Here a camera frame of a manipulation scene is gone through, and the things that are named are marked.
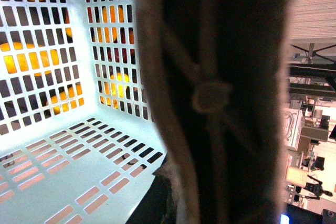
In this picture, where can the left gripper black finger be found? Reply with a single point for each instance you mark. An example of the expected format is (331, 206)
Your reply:
(214, 76)

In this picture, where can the light blue plastic basket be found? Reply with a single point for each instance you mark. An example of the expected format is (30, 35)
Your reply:
(78, 143)

